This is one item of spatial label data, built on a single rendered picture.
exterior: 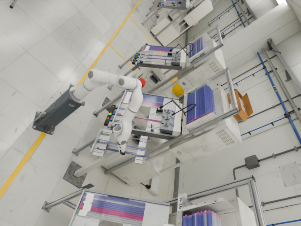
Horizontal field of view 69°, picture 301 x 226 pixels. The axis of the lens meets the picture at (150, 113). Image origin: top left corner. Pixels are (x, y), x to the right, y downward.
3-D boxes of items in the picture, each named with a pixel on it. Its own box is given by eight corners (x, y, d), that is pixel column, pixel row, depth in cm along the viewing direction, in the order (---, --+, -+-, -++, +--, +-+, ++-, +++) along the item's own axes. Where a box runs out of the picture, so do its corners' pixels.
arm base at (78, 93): (67, 98, 215) (78, 89, 205) (70, 83, 225) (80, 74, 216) (84, 106, 227) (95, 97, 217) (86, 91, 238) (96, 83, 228)
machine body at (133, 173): (93, 162, 289) (125, 145, 257) (109, 126, 342) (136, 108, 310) (128, 187, 316) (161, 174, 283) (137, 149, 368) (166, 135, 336)
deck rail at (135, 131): (110, 129, 243) (110, 125, 239) (111, 128, 244) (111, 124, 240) (174, 141, 239) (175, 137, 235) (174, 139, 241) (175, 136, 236)
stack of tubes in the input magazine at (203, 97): (186, 123, 225) (209, 112, 211) (187, 94, 263) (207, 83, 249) (193, 131, 230) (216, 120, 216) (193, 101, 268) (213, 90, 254)
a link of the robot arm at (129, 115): (142, 117, 178) (126, 146, 188) (134, 107, 189) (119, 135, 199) (133, 115, 172) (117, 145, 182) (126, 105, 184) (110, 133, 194)
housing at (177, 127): (170, 139, 241) (173, 130, 232) (174, 111, 278) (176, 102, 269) (178, 141, 241) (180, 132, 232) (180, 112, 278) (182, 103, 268)
